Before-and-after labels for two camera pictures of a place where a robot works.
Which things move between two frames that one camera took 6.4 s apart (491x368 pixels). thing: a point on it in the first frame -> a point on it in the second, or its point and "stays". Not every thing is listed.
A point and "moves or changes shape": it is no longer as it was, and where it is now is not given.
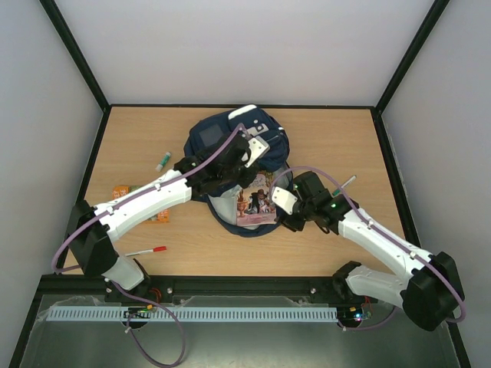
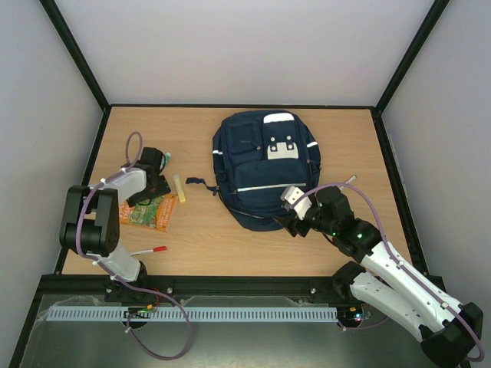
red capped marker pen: [149, 251] stays
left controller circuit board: [138, 312] stays
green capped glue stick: [164, 161] stays
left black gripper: [246, 181] -> [163, 188]
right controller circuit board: [352, 314] stays
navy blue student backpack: [221, 204] moves or changes shape
